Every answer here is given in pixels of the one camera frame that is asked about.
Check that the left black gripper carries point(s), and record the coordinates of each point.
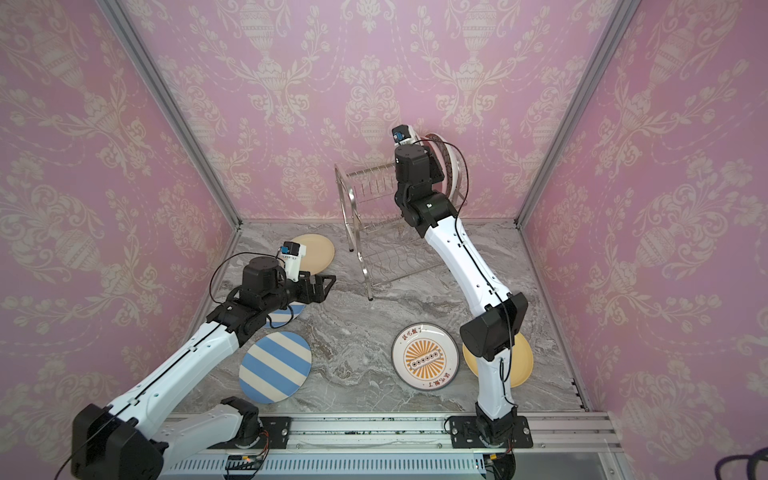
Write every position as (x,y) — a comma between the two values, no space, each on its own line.
(320,294)

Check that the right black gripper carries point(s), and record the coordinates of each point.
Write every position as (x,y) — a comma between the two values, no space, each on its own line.
(424,160)

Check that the sunburst pattern plate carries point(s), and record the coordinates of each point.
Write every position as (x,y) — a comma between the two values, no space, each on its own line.
(425,356)
(447,161)

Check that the petal pattern plate orange rim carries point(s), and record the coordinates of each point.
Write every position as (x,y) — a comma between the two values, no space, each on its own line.
(462,177)

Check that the chrome wire dish rack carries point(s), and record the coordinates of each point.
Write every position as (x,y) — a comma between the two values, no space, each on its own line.
(386,247)

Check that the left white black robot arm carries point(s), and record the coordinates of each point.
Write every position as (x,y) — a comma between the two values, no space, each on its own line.
(126,439)

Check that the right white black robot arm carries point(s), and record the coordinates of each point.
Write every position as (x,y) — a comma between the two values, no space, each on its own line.
(497,312)

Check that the cream plate back left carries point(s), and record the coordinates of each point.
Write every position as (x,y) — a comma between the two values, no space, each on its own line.
(320,252)

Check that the blue striped plate rear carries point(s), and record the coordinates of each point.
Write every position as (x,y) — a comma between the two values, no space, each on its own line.
(281,317)

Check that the blue striped plate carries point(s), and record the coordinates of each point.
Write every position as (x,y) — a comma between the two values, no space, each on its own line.
(275,367)
(281,317)

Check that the blue striped plate front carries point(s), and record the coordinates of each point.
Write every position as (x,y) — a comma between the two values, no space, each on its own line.
(275,367)

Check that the yellow plate right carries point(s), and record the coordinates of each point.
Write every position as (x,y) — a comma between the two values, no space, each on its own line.
(522,361)

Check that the black object bottom right corner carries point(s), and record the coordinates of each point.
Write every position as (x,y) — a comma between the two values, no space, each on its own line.
(750,461)

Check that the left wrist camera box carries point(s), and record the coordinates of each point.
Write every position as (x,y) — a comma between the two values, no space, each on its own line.
(292,253)

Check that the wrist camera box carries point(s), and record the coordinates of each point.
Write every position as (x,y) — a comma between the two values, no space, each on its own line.
(292,253)
(404,134)

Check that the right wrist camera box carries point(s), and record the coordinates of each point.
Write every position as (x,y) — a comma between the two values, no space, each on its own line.
(404,134)

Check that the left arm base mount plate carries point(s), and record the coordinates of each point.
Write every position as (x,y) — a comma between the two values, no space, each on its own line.
(273,432)

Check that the aluminium front rail frame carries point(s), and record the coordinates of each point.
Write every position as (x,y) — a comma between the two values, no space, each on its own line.
(576,445)

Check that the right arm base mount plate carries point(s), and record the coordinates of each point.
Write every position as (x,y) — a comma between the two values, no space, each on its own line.
(465,434)

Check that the right aluminium corner post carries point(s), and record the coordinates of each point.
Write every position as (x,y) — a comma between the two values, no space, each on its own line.
(616,27)

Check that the aluminium corner post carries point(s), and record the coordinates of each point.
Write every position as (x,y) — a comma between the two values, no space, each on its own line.
(117,17)
(616,27)

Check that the left aluminium corner post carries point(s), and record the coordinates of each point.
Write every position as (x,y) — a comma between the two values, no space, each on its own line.
(117,17)

